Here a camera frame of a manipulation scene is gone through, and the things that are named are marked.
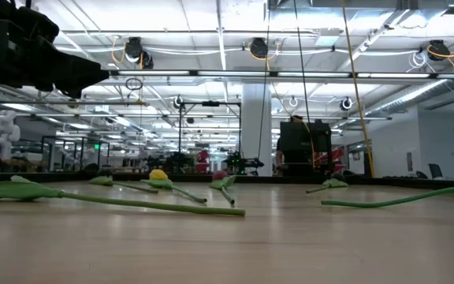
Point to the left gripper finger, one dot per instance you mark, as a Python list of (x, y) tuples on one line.
[(73, 92), (69, 71)]

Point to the dark artificial tulip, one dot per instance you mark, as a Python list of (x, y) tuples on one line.
[(101, 181)]

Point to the peach cream artificial tulip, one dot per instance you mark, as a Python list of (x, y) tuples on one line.
[(14, 190)]

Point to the yellow artificial tulip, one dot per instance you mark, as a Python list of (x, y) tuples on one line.
[(158, 174)]

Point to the red artificial tulip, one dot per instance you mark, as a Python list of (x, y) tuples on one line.
[(220, 175)]

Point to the small green stem leaf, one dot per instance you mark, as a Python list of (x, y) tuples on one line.
[(334, 183)]

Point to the long green stem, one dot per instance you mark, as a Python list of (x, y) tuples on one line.
[(345, 204)]

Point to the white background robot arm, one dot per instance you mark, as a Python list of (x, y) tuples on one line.
[(4, 132)]

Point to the black background robot arm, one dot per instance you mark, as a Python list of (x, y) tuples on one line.
[(243, 163)]

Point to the small black ceiling reel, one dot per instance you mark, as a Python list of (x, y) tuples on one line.
[(177, 102), (345, 103)]

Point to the long linear ceiling light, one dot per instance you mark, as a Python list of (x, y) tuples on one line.
[(231, 73)]

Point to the white square pillar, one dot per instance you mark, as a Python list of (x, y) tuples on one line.
[(252, 118)]

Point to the person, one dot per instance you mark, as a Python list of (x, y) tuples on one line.
[(296, 118)]

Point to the black monitor screen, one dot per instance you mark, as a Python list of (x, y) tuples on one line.
[(306, 136)]

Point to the red storage cart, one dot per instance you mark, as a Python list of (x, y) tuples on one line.
[(335, 155)]

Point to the black office chair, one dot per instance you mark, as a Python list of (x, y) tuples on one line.
[(435, 170)]

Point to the black framed glass enclosure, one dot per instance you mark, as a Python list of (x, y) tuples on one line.
[(75, 137)]

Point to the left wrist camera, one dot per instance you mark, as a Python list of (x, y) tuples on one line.
[(38, 23)]

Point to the black frame work cell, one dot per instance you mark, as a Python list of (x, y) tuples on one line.
[(210, 103)]

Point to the black aluminium table frame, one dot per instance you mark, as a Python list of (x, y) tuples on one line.
[(274, 179)]

